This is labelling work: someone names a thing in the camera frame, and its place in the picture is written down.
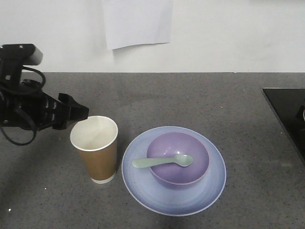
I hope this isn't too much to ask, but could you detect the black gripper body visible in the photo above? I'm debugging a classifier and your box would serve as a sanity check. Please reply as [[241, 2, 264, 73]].
[[0, 60, 62, 131]]

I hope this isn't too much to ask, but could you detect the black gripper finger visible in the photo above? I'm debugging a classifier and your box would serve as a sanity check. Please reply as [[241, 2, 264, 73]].
[[52, 120, 71, 130], [58, 93, 89, 121]]

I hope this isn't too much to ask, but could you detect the brown paper cup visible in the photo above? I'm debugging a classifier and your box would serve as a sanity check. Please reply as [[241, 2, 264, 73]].
[[70, 115, 118, 184]]

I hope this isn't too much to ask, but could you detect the purple plastic bowl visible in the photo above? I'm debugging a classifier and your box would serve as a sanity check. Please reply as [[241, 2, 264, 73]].
[[146, 132, 210, 189]]

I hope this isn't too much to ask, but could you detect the mint green plastic spoon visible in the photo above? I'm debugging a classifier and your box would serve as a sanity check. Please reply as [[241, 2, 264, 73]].
[[132, 154, 193, 168]]

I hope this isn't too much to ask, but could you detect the light blue plastic plate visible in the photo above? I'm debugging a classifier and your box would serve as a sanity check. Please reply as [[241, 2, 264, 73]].
[[122, 126, 226, 217]]

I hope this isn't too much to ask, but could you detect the white paper sheet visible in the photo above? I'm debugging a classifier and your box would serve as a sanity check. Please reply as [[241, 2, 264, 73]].
[[102, 0, 173, 50]]

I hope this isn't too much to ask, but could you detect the black induction cooktop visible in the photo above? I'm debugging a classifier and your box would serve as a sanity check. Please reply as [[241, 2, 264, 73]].
[[263, 88, 305, 161]]

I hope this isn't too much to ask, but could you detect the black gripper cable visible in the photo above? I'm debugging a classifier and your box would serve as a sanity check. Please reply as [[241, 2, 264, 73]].
[[0, 66, 47, 146]]

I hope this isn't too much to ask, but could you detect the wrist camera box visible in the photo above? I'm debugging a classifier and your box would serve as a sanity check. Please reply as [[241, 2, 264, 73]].
[[0, 43, 43, 65]]

